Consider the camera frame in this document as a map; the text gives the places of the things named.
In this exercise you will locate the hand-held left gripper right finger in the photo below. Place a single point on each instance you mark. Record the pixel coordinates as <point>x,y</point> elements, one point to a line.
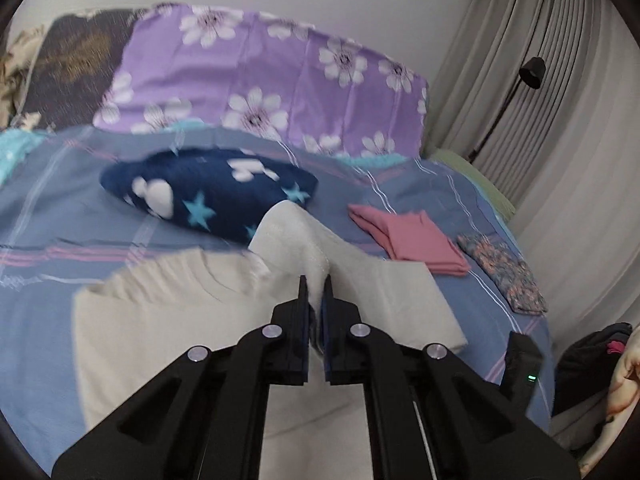
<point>326,325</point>

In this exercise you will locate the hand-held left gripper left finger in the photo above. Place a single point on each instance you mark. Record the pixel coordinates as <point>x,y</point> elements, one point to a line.
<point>301,320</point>

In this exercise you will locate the cream shirt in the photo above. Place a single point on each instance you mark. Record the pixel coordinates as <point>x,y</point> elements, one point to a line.
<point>165,310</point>

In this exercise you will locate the dark clothes pile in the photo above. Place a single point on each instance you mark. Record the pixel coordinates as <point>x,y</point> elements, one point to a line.
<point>587,365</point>

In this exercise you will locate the peach printed blanket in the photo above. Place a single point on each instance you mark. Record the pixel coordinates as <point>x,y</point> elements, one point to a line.
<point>617,395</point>

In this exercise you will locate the folded floral cloth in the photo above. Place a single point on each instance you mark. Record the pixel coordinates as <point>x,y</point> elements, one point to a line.
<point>505,265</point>

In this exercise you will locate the folded pink cloth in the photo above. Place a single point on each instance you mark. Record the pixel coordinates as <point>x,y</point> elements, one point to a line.
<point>415,240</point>

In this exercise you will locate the navy star print cloth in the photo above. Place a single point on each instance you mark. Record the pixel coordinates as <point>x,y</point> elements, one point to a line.
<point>210,190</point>

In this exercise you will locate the green sheet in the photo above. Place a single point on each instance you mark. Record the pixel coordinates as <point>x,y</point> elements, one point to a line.
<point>475,180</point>

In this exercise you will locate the grey curtain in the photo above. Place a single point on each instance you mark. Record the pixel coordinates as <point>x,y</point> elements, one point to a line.
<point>565,125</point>

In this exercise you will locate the purple floral pillow cover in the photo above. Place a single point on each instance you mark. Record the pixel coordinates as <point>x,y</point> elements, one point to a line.
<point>260,75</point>

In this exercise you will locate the black floor lamp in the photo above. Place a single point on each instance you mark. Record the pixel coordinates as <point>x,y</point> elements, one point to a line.
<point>515,100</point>

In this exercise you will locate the teal blanket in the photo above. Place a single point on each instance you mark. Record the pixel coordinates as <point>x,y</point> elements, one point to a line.
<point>15,147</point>

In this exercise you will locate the dark patterned pillow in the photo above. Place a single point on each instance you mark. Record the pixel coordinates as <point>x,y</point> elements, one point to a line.
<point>75,70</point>

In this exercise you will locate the beige crumpled cloth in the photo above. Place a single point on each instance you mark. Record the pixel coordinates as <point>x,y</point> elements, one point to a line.
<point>12,75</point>

